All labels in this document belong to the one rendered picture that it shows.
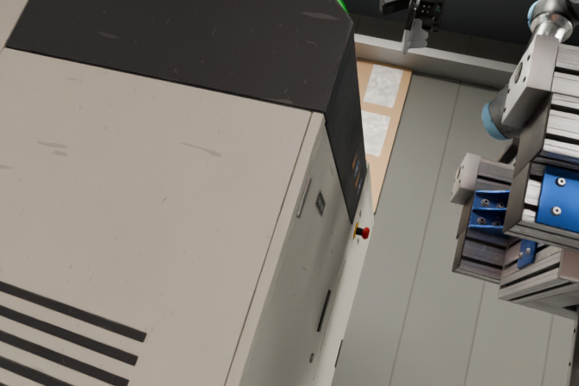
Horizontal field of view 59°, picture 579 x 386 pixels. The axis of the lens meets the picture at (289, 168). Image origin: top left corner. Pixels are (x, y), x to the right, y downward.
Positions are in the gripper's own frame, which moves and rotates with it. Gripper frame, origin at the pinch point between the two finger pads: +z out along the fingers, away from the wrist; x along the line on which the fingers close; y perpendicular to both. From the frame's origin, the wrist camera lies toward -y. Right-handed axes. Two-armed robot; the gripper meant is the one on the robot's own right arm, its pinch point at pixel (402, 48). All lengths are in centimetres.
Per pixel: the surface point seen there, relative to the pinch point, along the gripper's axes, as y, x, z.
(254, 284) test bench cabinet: -5, -47, 68
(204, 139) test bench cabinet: -19, -47, 50
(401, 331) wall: 20, 212, 56
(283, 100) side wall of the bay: -9, -47, 41
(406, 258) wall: 12, 212, 14
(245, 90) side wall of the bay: -16, -47, 41
